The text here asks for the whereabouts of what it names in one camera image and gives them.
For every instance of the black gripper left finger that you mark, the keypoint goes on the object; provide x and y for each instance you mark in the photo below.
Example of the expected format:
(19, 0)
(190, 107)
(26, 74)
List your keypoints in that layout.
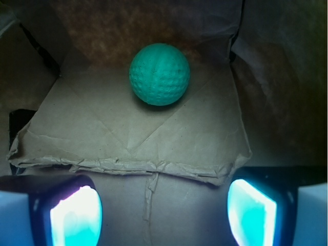
(50, 210)

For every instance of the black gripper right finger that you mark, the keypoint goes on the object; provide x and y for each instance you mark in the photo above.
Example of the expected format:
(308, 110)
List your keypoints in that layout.
(278, 206)

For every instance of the green dimpled foam ball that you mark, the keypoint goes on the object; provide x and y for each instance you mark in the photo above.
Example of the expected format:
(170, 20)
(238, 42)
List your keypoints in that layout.
(159, 74)

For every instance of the brown paper bag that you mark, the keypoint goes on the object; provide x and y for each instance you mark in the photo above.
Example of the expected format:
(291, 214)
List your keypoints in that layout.
(257, 97)

